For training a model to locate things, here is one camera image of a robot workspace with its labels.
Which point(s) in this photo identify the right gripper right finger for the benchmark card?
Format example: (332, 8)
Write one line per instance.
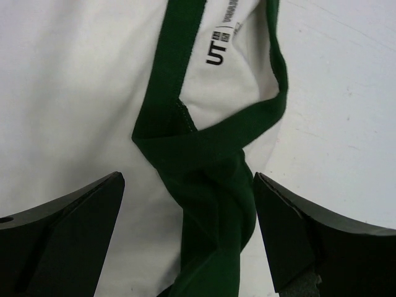
(313, 251)

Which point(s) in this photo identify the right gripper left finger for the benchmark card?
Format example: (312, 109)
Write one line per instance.
(58, 248)

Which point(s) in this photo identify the white green-sleeved t-shirt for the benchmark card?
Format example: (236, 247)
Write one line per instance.
(73, 79)

